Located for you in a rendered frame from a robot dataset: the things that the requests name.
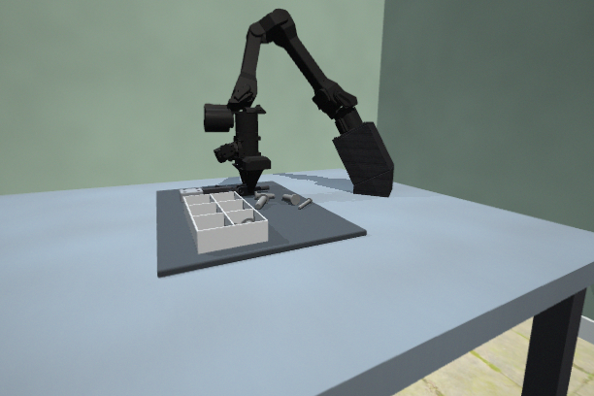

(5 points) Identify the white headed pin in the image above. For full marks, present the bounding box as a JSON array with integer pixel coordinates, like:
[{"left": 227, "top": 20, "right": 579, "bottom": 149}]
[{"left": 254, "top": 191, "right": 275, "bottom": 200}]

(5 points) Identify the white compartment tray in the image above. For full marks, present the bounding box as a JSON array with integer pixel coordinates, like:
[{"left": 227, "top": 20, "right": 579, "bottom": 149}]
[{"left": 183, "top": 191, "right": 268, "bottom": 254}]

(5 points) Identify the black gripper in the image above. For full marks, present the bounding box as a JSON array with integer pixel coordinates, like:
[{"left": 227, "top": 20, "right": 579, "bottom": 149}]
[{"left": 228, "top": 132, "right": 271, "bottom": 193}]

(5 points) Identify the grey clevis fork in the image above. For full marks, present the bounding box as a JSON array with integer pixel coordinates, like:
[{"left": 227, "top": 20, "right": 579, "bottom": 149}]
[{"left": 234, "top": 184, "right": 270, "bottom": 196}]

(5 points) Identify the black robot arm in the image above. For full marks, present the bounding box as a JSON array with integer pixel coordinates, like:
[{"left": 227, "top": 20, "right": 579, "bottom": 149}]
[{"left": 204, "top": 9, "right": 363, "bottom": 163}]

